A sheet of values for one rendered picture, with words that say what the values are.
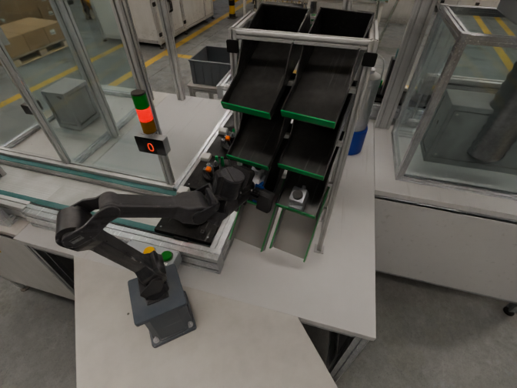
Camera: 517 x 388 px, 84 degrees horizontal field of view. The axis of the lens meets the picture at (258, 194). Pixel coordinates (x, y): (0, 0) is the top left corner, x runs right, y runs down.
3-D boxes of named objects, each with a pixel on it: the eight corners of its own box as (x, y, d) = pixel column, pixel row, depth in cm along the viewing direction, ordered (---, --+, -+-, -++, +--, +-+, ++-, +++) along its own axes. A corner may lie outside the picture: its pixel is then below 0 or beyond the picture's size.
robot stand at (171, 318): (153, 349, 92) (134, 325, 78) (145, 308, 101) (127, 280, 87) (197, 329, 96) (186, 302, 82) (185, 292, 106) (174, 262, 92)
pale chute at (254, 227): (265, 250, 104) (261, 252, 99) (233, 237, 108) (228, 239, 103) (289, 176, 102) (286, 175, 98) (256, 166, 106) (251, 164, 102)
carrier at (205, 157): (233, 199, 127) (231, 178, 118) (183, 188, 131) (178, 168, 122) (248, 165, 143) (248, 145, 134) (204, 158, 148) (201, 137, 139)
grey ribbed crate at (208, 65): (251, 91, 274) (251, 66, 258) (191, 83, 286) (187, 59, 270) (262, 74, 303) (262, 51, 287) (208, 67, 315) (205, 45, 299)
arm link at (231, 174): (191, 224, 66) (201, 184, 59) (183, 201, 71) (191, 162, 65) (235, 221, 72) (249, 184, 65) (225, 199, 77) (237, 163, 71)
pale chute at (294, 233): (306, 259, 101) (304, 262, 96) (271, 246, 105) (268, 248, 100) (331, 184, 99) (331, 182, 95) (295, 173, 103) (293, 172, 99)
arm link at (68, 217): (47, 241, 53) (75, 223, 53) (49, 214, 58) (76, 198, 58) (153, 291, 78) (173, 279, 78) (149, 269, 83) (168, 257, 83)
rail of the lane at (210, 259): (219, 274, 111) (217, 259, 103) (33, 225, 128) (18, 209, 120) (225, 262, 114) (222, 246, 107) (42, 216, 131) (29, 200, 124)
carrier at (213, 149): (248, 165, 143) (248, 145, 135) (205, 157, 148) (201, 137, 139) (261, 138, 160) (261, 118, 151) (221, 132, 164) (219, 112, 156)
